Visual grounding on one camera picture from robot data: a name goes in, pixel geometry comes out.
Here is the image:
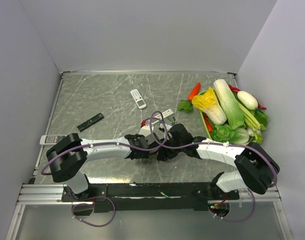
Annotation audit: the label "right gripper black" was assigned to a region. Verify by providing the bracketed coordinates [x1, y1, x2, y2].
[156, 135, 185, 161]

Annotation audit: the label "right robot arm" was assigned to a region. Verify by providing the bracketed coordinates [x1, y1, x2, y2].
[156, 124, 280, 199]

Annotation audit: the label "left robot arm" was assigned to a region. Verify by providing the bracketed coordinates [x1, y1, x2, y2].
[46, 133, 157, 201]

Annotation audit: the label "white remote middle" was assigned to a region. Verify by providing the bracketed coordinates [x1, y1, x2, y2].
[154, 108, 174, 120]

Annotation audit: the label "white remote far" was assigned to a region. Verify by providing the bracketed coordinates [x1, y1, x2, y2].
[130, 89, 147, 110]

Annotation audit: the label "black remote control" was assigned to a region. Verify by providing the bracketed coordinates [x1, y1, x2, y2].
[77, 113, 105, 132]

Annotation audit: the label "white grey remote left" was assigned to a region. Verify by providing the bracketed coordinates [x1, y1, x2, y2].
[39, 135, 66, 146]

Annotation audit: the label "green leaf by carrot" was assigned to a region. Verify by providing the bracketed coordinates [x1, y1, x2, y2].
[176, 100, 193, 113]

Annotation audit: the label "red pepper in tray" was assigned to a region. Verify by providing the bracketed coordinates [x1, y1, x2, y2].
[202, 113, 213, 133]

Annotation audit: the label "green plastic tray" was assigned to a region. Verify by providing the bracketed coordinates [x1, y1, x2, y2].
[197, 89, 258, 146]

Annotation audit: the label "yellow napa cabbage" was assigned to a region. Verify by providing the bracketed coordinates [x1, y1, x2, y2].
[191, 87, 227, 125]

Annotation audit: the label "green lettuce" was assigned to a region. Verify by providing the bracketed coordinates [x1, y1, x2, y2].
[211, 124, 241, 144]

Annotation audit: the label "orange carrot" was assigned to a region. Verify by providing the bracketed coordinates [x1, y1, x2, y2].
[187, 82, 201, 101]

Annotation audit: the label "green napa cabbage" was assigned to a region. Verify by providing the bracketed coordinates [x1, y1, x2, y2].
[213, 79, 246, 130]

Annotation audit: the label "red chili pepper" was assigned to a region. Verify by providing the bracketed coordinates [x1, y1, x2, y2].
[228, 84, 267, 110]

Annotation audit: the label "celery stalks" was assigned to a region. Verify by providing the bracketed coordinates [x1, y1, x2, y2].
[238, 103, 266, 131]

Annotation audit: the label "bok choy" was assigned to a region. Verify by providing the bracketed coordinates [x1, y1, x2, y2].
[232, 126, 263, 145]

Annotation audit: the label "white eggplant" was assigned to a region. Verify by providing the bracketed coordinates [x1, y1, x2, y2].
[237, 90, 258, 110]

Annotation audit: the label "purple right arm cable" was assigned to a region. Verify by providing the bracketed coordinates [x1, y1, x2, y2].
[149, 111, 279, 188]

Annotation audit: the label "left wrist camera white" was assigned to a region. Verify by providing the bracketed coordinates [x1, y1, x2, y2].
[138, 120, 160, 145]

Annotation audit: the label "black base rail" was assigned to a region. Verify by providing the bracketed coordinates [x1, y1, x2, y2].
[61, 182, 240, 213]

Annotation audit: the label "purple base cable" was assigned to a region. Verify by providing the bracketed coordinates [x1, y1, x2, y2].
[71, 196, 117, 228]

